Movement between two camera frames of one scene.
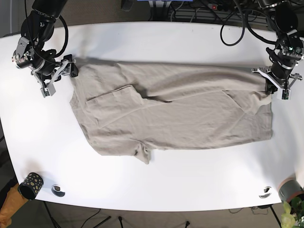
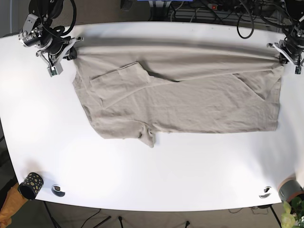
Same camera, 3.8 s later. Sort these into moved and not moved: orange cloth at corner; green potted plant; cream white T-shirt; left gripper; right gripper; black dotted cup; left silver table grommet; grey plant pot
Moved: left gripper; cream white T-shirt; right gripper
Not moved: green potted plant; orange cloth at corner; left silver table grommet; grey plant pot; black dotted cup
